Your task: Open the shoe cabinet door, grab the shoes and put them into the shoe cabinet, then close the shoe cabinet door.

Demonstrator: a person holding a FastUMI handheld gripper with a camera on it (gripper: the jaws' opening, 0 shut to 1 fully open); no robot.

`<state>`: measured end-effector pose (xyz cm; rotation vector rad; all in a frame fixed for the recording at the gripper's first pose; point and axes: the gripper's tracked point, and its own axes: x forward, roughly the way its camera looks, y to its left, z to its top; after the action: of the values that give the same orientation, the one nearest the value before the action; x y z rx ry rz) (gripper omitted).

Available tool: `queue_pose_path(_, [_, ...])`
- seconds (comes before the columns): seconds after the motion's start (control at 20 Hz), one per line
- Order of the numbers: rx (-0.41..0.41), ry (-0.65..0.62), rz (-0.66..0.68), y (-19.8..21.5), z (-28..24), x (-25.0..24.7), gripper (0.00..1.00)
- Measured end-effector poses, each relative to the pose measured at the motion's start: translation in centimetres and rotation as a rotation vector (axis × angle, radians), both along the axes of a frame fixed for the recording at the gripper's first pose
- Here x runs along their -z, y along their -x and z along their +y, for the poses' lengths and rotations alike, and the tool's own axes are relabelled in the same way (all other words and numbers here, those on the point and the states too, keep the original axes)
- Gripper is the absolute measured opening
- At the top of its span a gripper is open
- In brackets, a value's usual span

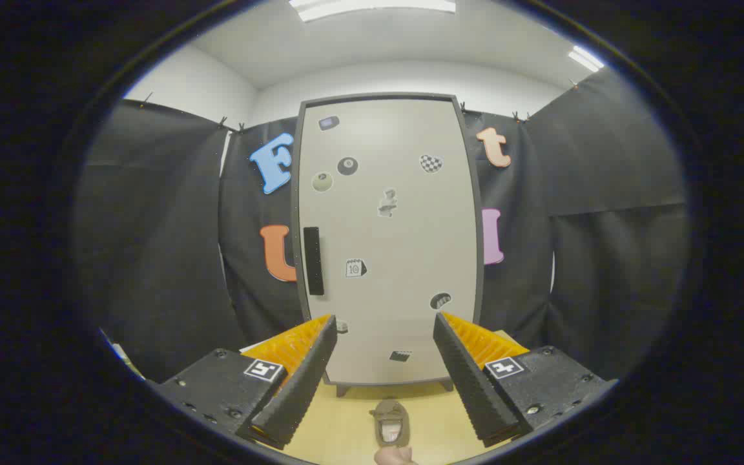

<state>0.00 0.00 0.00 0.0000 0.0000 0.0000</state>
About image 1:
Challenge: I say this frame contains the light grey shoe cabinet door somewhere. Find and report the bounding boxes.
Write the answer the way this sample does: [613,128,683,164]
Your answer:
[298,98,479,386]

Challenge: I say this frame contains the small ceiling light panel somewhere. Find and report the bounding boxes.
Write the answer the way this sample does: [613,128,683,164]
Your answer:
[568,45,605,73]

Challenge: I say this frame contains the black backdrop cloth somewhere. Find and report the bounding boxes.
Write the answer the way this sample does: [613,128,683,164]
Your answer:
[75,68,692,385]

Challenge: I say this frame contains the brown fuzzy shoe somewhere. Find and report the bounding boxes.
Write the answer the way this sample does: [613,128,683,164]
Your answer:
[370,399,411,448]

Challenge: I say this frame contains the grey shoe cabinet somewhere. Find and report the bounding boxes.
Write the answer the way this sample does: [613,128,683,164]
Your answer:
[291,92,486,398]

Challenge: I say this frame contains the white tray with small items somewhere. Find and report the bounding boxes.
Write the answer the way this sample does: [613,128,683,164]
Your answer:
[101,329,143,378]

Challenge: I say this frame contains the black door handle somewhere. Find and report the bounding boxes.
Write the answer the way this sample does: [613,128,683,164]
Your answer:
[303,227,325,296]

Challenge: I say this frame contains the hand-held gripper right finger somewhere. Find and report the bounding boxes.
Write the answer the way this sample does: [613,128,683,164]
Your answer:
[433,311,619,448]

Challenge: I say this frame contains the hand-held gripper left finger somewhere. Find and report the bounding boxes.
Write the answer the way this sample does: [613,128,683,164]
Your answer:
[149,314,338,451]

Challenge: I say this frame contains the large ceiling light panel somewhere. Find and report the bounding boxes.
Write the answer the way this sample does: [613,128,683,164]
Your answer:
[289,0,457,23]

